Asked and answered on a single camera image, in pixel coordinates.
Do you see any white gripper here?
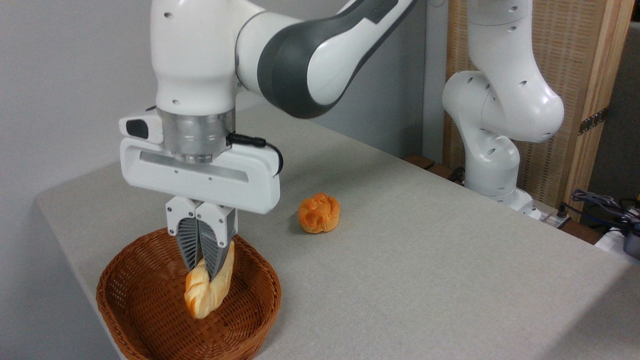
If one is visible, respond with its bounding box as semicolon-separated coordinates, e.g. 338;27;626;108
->
119;137;282;281

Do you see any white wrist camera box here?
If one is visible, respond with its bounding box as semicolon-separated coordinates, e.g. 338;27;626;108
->
119;106;166;146

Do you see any brown wicker basket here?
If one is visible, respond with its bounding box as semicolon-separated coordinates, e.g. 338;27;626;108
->
96;227;282;360

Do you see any white power strip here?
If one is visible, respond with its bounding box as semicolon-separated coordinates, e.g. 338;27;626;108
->
594;227;640;261

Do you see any wooden rattan folding screen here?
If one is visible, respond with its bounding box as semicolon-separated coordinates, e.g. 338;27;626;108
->
443;0;636;222

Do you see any grey tablecloth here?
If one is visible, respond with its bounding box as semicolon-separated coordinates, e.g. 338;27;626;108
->
36;105;640;360

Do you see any round orange bread roll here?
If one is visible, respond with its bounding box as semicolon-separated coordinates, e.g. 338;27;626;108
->
297;193;341;234

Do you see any long twisted bread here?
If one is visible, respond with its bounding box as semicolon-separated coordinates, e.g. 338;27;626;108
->
184;241;236;320

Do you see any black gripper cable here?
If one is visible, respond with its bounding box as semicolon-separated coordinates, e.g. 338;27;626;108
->
227;132;284;177

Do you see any brown wooden board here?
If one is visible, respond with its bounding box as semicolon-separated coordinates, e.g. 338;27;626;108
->
402;154;466;187

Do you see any metal screen hinge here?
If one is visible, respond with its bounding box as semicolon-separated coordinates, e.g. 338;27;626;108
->
578;106;609;136

